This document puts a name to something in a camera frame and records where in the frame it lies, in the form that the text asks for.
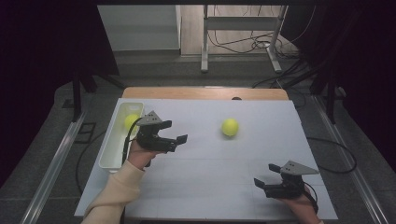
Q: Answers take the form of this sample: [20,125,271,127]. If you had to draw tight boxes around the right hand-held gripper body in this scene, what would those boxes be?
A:
[263,160,320,200]

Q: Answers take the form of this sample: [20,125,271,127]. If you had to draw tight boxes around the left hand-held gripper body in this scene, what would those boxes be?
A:
[135,110,179,154]

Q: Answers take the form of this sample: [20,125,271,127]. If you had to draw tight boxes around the yellow tennis ball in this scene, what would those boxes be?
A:
[123,113,140,132]
[220,117,240,138]

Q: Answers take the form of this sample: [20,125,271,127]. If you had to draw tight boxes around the white plastic bin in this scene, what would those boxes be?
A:
[98,101,148,174]

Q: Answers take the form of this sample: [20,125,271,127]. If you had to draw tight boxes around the person's left hand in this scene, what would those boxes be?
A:
[127,139,166,171]

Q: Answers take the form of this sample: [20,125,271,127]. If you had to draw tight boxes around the person's right hand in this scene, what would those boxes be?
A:
[277,186,322,224]

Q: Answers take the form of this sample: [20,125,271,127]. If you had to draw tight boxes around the white table cover board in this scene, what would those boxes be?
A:
[74,97,339,221]

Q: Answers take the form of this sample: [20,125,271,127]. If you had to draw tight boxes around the black stand legs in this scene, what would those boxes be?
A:
[71,66,127,123]
[311,62,340,125]

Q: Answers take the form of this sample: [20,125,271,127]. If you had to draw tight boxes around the white cabinet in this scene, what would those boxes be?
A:
[97,4,182,52]

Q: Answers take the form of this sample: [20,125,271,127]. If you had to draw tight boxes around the dark curtain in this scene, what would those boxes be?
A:
[281,0,396,175]
[0,0,120,188]

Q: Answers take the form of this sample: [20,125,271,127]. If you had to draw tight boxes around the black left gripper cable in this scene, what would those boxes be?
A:
[121,117,145,166]

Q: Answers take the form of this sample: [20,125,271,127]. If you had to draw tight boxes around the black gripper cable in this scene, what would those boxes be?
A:
[121,117,145,166]
[303,181,319,216]

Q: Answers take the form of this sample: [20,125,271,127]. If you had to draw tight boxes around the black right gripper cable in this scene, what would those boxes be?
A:
[303,181,319,216]

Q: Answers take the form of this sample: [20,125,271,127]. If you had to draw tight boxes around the thin black floor cable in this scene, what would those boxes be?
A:
[306,135,358,175]
[75,130,107,195]

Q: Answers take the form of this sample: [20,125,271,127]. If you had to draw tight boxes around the aluminium floor rail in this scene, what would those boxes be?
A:
[312,94,390,224]
[19,110,88,224]

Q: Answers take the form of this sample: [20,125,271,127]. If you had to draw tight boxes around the thick black floor cables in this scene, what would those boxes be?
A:
[251,59,321,90]

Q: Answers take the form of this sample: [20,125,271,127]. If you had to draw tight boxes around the tangle of black floor cables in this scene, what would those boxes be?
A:
[207,29,300,60]

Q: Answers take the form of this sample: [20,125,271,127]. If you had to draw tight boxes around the white metal stand frame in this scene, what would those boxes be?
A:
[200,4,289,74]

